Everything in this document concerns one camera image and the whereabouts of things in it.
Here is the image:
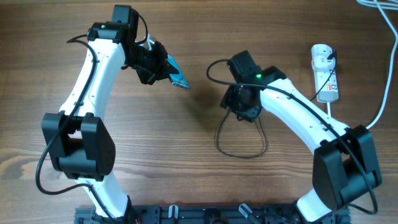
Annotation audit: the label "teal Galaxy smartphone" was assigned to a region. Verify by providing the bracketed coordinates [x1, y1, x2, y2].
[167, 55, 190, 90]

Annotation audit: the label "black USB charging cable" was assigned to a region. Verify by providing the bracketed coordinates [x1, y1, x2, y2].
[215, 49, 338, 159]

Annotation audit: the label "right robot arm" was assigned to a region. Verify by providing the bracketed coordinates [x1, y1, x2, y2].
[221, 50, 382, 223]

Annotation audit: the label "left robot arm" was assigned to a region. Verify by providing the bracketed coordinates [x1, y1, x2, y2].
[42, 5, 190, 223]

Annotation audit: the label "white power strip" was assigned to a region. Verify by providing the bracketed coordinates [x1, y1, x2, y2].
[311, 44, 338, 103]

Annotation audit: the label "white power strip cord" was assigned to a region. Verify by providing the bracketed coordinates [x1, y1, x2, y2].
[326, 0, 398, 130]

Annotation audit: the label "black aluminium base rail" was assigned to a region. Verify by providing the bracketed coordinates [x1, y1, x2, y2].
[73, 203, 351, 224]

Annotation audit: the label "white cables in corner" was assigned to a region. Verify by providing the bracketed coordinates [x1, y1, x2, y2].
[356, 0, 398, 11]

